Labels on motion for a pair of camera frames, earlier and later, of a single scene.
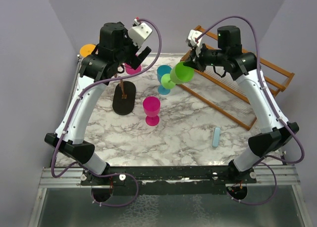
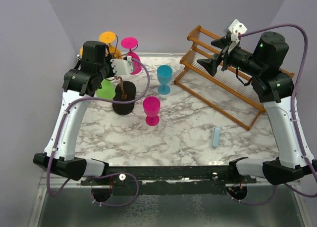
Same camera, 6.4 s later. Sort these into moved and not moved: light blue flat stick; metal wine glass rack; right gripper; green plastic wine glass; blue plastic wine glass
Moved: green plastic wine glass; right gripper
Not moved: blue plastic wine glass; metal wine glass rack; light blue flat stick
